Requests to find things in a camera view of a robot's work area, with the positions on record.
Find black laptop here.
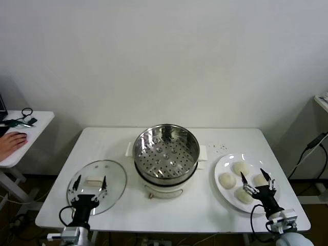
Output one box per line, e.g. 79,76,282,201
0,92,11,139

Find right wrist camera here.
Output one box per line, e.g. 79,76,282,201
271,209,298,233

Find white steamed baozi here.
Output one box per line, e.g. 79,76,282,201
235,188,254,205
218,172,237,190
232,161,251,175
253,173,270,186

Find white electric cooker base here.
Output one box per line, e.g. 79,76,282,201
125,142,209,200

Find glass pot lid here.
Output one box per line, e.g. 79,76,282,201
66,159,128,216

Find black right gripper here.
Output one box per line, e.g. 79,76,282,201
240,168,282,218

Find bare person hand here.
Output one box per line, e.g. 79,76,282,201
0,131,28,162

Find perforated steel steamer basket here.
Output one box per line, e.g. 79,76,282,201
132,124,200,180

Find large white plate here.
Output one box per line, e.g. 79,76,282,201
214,153,281,214

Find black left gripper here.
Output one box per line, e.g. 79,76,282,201
68,175,108,228

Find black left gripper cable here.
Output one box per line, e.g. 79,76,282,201
59,206,75,231

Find white power strip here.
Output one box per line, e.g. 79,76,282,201
142,238,173,246

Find black floor cable plug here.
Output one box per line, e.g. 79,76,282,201
10,212,30,233

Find white side table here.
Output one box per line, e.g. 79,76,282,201
0,110,55,206

